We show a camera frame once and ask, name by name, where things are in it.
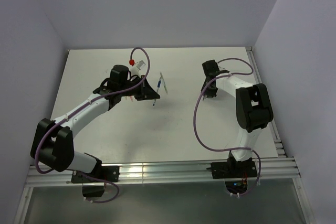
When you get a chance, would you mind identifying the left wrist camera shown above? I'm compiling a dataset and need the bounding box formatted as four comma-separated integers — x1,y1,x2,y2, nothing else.
129,59,146,77

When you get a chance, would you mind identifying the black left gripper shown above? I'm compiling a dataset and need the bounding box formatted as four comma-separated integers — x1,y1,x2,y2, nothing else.
119,75,160,101

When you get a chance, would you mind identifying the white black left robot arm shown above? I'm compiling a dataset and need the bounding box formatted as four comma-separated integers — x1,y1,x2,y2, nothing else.
30,65,160,182

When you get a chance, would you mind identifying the blue ballpoint pen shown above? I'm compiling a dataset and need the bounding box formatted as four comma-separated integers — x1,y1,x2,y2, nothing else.
152,76,163,106

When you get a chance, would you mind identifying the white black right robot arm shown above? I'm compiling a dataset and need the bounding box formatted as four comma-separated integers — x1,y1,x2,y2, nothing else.
199,59,274,177

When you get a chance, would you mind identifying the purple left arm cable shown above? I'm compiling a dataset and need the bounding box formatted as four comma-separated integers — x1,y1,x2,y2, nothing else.
34,47,151,204

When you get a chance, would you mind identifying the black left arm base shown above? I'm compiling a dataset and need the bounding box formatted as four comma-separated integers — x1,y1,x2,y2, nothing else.
71,165,120,204

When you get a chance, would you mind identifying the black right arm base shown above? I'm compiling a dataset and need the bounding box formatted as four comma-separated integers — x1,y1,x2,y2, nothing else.
207,158,258,194

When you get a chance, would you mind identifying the aluminium front rail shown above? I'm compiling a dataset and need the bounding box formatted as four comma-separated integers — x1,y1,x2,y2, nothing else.
24,157,300,187

